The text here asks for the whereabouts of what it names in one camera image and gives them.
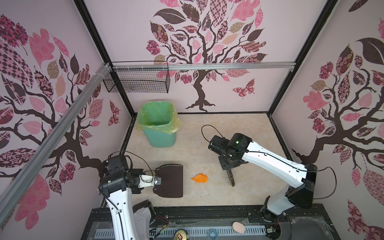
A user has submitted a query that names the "dark brown hand brush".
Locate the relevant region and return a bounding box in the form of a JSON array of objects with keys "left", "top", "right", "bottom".
[{"left": 227, "top": 170, "right": 236, "bottom": 187}]

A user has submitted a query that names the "dark brown plastic dustpan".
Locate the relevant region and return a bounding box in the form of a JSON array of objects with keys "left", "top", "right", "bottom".
[{"left": 153, "top": 164, "right": 184, "bottom": 198}]

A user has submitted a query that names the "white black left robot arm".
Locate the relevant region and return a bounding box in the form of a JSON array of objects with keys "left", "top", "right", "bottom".
[{"left": 98, "top": 155, "right": 162, "bottom": 240}]

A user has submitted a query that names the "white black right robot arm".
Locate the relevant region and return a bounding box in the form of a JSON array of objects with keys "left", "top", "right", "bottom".
[{"left": 208, "top": 133, "right": 318, "bottom": 219}]

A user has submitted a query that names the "orange paper scrap pile centre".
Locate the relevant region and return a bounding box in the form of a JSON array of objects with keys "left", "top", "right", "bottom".
[{"left": 191, "top": 174, "right": 209, "bottom": 183}]

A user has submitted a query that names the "green trash bin with liner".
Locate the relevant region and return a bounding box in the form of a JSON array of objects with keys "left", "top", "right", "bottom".
[{"left": 137, "top": 101, "right": 181, "bottom": 148}]

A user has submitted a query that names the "beige egg shaped object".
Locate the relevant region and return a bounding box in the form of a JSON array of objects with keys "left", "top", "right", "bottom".
[{"left": 232, "top": 222, "right": 246, "bottom": 234}]

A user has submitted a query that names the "round metal tin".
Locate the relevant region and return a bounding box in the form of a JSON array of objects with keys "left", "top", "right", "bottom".
[{"left": 174, "top": 229, "right": 188, "bottom": 240}]

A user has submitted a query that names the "black wire mesh basket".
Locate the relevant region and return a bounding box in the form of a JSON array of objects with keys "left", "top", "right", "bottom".
[{"left": 103, "top": 60, "right": 171, "bottom": 94}]

